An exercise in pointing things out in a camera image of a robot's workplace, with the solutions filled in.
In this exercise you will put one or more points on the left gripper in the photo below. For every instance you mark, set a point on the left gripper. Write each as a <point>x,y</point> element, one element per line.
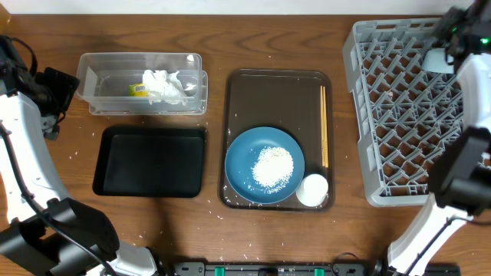
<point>62,85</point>

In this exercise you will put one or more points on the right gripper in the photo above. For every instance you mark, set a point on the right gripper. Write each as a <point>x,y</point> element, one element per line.
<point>450,26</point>

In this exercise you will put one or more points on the light blue bowl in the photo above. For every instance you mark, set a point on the light blue bowl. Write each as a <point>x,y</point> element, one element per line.
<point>438,61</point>

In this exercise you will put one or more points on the yellow snack wrapper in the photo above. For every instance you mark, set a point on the yellow snack wrapper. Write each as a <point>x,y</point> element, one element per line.
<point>138,90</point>

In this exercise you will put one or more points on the white tissue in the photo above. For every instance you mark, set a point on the white tissue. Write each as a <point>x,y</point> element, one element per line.
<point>164,86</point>

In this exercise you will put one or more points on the wooden chopstick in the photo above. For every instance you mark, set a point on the wooden chopstick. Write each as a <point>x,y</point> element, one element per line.
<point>324,127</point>
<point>321,136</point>

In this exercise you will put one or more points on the white plastic cup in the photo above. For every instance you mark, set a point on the white plastic cup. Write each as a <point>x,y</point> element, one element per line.
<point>313,190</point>

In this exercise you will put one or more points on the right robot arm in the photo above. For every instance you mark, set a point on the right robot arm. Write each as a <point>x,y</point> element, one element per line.
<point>459,188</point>

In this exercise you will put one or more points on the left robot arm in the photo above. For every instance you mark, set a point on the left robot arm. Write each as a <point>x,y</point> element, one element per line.
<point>50,233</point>

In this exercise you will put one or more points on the clear plastic waste bin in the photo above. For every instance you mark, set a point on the clear plastic waste bin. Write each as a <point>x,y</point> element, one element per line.
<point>106,77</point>

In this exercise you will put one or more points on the grey dishwasher rack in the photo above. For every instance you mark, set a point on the grey dishwasher rack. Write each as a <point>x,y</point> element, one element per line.
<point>407,117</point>

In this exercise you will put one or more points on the black plastic tray bin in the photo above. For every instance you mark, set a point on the black plastic tray bin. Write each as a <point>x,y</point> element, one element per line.
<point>150,162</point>

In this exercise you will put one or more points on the dark brown serving tray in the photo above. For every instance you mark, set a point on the dark brown serving tray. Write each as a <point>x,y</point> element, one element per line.
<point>288,101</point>

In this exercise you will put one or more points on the dark blue plate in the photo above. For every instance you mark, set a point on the dark blue plate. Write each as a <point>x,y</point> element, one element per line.
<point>242,154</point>

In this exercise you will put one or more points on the pile of white rice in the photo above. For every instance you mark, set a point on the pile of white rice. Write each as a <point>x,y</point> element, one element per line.
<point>273,168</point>

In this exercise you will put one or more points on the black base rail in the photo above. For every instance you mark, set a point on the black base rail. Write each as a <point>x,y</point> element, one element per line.
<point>285,269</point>

